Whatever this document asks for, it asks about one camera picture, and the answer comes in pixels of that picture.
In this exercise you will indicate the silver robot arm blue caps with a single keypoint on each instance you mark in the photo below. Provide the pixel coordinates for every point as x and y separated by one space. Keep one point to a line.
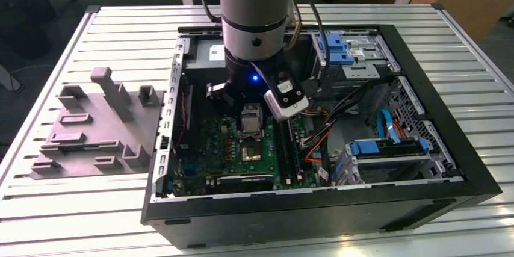
252 4

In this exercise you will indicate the CPU socket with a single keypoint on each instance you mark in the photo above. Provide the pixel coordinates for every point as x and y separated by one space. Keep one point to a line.
252 152

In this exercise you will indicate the grey power supply unit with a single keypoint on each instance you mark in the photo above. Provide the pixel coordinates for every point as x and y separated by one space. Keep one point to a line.
200 61

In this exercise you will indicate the black RAM slot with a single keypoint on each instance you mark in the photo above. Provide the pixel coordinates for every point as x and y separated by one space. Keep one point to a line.
282 151

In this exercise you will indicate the blue disk carrier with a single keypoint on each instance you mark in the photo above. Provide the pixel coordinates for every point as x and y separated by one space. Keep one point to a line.
339 56

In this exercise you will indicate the green motherboard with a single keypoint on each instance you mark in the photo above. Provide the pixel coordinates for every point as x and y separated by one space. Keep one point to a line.
216 163

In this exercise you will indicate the grey tall disk bay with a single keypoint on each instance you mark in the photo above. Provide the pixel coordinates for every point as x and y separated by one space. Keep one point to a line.
360 72

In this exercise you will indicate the black graphics card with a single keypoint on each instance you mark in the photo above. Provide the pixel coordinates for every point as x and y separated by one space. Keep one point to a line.
244 181

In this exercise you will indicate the hard disk in blue carrier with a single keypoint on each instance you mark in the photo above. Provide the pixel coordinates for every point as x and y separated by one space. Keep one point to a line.
364 148

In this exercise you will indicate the grey parts rack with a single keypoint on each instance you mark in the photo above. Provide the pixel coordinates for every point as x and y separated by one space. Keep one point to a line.
100 124

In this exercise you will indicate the blue port connector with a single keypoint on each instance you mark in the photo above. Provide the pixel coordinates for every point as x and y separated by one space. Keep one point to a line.
167 187

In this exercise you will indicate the RAM stick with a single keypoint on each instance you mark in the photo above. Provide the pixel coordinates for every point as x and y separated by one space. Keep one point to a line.
80 148

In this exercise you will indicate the grey low disk bay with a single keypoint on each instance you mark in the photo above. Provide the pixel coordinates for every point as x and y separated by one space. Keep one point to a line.
400 159

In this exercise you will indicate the black PC case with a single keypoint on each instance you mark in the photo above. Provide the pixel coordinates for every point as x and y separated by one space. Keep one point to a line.
320 218

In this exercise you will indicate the black office chair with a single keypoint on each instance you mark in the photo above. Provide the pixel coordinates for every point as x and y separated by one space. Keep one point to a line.
24 22

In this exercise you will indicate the small grey wrist camera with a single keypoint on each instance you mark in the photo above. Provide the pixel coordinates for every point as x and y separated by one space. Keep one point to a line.
216 88

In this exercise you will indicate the white camera black label face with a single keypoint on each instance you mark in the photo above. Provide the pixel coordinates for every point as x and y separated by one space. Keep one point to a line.
287 100

